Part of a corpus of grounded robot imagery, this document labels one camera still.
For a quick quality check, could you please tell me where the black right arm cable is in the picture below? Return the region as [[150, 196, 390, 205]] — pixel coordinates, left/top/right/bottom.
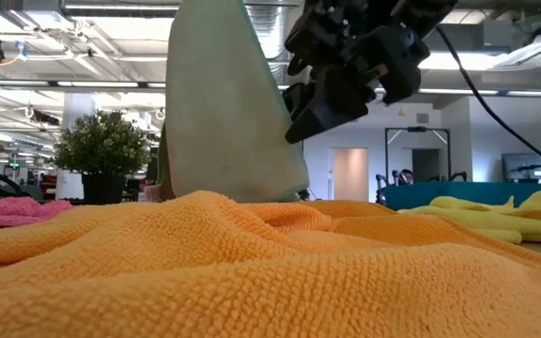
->
[[433, 23, 541, 185]]

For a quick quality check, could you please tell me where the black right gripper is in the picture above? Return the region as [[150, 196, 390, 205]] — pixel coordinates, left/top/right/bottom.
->
[[281, 0, 432, 145]]

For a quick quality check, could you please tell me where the teal plastic bin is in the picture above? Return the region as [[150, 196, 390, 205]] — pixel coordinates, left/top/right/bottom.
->
[[382, 181, 541, 211]]

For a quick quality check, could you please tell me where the silver ventilation duct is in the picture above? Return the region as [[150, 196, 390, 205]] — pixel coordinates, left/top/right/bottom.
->
[[245, 2, 302, 88]]

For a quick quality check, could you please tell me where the black background frame stand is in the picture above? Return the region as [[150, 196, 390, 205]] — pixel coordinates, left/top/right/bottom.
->
[[383, 125, 452, 194]]

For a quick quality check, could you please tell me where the green microfiber towel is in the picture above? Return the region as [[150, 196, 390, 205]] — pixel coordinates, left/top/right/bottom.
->
[[155, 0, 310, 204]]

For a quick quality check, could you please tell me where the orange microfiber towel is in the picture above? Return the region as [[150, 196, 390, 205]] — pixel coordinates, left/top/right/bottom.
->
[[0, 190, 541, 338]]

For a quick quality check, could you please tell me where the pink microfiber towel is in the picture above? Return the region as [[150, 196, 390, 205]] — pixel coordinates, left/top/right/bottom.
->
[[0, 195, 73, 232]]

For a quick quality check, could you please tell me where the beige door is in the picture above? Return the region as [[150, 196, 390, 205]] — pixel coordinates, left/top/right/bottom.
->
[[332, 147, 370, 203]]

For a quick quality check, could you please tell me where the potted green plant black pot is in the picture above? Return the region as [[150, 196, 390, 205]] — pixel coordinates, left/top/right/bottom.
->
[[53, 110, 150, 206]]

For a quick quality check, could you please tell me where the background computer monitor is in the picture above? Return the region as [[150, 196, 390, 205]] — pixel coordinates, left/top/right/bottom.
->
[[501, 152, 541, 184]]

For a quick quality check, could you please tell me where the yellow microfiber towel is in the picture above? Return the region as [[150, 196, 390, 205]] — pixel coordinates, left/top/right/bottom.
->
[[397, 190, 541, 245]]

